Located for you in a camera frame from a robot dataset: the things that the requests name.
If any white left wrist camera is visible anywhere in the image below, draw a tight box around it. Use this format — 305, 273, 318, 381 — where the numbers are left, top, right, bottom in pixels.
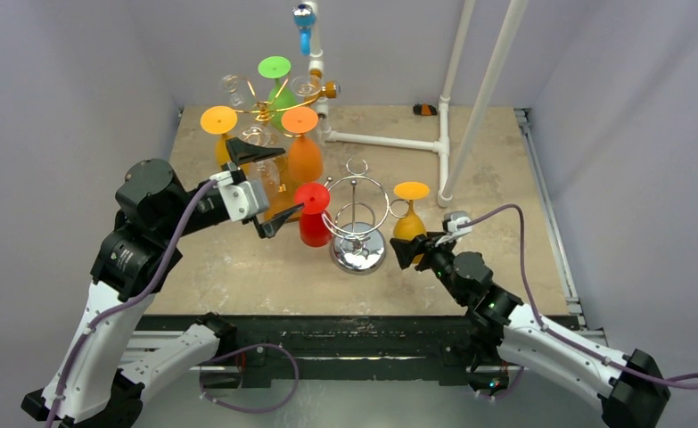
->
209, 169, 270, 221

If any yellow faucet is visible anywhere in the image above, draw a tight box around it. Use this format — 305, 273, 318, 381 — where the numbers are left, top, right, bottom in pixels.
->
309, 69, 341, 99

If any chrome spiral glass rack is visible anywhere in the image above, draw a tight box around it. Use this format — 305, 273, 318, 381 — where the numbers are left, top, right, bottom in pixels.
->
322, 158, 394, 276

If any orange plastic goblet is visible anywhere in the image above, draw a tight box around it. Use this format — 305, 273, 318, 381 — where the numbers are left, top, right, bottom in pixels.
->
281, 106, 324, 183

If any red plastic goblet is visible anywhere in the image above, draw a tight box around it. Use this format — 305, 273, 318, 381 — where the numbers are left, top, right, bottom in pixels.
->
294, 183, 333, 248

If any yellow-orange plastic goblet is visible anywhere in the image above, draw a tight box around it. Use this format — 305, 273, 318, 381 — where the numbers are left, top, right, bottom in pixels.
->
200, 105, 238, 169

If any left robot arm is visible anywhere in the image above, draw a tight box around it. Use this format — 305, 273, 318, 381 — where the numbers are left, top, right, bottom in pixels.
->
21, 137, 292, 427

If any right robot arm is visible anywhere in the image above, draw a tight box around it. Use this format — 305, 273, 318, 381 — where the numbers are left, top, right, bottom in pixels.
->
390, 233, 671, 427

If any small clear glass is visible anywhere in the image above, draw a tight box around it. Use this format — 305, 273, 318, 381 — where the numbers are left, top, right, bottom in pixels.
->
218, 74, 258, 111

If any green plastic goblet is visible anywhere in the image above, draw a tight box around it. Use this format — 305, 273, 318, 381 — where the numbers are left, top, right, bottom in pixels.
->
258, 55, 297, 131

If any blue faucet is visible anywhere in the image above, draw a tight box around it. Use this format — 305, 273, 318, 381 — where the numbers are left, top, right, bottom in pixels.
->
292, 2, 317, 56

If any clear wine glass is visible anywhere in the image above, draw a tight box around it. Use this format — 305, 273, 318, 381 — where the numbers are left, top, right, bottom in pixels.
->
290, 74, 324, 101
240, 124, 280, 199

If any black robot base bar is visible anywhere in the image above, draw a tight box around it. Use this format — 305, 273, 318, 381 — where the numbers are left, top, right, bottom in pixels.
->
180, 314, 533, 391

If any yellow plastic goblet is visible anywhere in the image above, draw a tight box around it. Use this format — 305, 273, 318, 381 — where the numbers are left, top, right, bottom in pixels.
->
390, 181, 430, 257

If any gold wire wine glass rack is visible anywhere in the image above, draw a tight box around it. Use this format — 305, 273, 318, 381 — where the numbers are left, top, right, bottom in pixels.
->
224, 73, 320, 225

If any white PVC pipe frame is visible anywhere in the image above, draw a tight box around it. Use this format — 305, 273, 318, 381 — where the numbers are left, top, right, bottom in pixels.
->
308, 0, 476, 207

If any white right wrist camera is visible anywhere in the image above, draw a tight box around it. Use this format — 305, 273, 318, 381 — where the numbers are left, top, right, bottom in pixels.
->
435, 210, 473, 247

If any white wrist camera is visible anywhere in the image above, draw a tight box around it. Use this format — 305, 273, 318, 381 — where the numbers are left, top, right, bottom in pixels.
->
435, 210, 473, 247
209, 169, 270, 221

